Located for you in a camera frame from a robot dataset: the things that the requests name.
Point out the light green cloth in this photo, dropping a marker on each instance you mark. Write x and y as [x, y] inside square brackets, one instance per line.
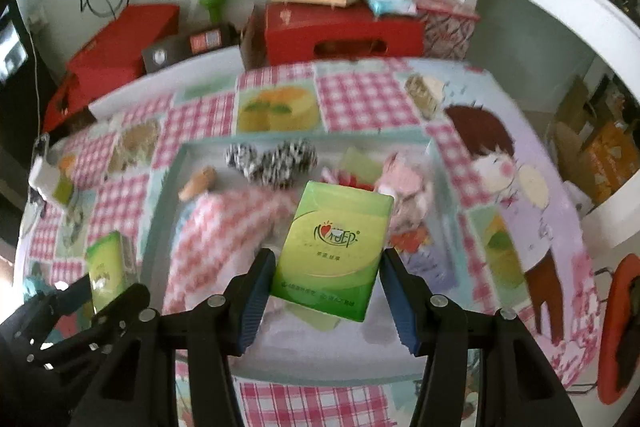
[360, 164]

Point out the green dumbbell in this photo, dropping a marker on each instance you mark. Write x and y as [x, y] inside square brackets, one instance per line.
[212, 7]

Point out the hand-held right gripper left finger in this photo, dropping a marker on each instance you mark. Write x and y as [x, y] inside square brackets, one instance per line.
[257, 307]

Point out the leopard print scrunchie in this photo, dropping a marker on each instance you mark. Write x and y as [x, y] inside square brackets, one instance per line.
[242, 162]
[287, 164]

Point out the teal tissue box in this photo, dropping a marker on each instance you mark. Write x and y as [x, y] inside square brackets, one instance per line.
[37, 288]

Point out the red patterned box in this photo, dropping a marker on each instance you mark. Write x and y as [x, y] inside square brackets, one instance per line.
[447, 27]

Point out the pink and white fluffy towel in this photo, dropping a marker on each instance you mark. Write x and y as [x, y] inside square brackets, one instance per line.
[220, 232]

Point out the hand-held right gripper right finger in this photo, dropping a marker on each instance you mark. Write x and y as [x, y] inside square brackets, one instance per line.
[402, 317]

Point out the white plastic bottle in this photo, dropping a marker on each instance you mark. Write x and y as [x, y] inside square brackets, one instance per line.
[50, 179]

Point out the pink floral scrunchie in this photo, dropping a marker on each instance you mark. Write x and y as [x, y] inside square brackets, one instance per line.
[407, 187]

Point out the smartphone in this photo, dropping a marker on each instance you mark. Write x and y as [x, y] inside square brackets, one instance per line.
[41, 152]

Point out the light blue wet wipes pack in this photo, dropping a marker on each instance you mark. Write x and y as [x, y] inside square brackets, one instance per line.
[390, 2]

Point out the wall power outlet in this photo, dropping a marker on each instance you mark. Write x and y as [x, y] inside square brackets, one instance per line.
[37, 19]

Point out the black box with round gauge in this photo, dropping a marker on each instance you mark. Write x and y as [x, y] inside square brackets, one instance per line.
[190, 47]

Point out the white panel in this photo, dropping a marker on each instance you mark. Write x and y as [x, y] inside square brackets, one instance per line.
[165, 82]

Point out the shallow teal cardboard tray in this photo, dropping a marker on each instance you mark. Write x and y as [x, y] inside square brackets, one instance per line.
[320, 347]

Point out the black monitor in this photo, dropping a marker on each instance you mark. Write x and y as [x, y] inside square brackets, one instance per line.
[12, 47]

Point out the pink checkered printed tablecloth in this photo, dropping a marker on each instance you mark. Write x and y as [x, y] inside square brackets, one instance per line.
[360, 97]

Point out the large flat red box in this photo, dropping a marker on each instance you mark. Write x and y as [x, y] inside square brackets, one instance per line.
[115, 52]

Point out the light blue cloth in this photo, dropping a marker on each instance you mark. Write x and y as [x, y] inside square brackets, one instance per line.
[187, 217]

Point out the red and white chenille twist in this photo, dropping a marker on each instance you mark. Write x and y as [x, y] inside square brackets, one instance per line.
[345, 179]

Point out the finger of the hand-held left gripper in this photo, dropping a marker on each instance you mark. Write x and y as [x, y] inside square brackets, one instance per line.
[65, 299]
[125, 307]

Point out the orange chair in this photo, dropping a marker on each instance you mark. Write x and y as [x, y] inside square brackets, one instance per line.
[617, 332]

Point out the beige oval sponge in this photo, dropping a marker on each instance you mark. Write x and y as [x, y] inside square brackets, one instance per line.
[197, 184]

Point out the thick green tissue pack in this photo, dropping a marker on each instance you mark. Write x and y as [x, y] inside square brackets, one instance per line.
[107, 267]

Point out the cardboard boxes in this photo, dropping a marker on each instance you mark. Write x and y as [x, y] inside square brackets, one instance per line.
[600, 147]

